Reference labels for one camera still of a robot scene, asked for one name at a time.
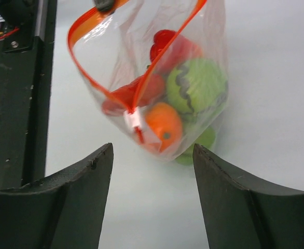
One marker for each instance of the clear zip bag orange zipper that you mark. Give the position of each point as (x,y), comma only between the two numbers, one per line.
(112,52)

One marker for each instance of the green orange toy mango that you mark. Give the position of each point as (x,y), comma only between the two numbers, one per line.
(167,126)

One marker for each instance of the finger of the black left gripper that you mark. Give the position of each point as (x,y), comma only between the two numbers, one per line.
(104,5)

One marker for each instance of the green striped toy watermelon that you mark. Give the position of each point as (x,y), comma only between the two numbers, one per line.
(196,86)

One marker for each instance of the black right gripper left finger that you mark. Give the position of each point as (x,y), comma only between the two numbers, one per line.
(63,210)

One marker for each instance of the red toy strawberry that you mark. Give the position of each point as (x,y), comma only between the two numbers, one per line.
(181,50)

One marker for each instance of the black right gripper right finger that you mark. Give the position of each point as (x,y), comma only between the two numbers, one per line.
(241,210)

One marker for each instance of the red toy fruit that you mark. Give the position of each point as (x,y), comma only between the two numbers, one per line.
(161,39)

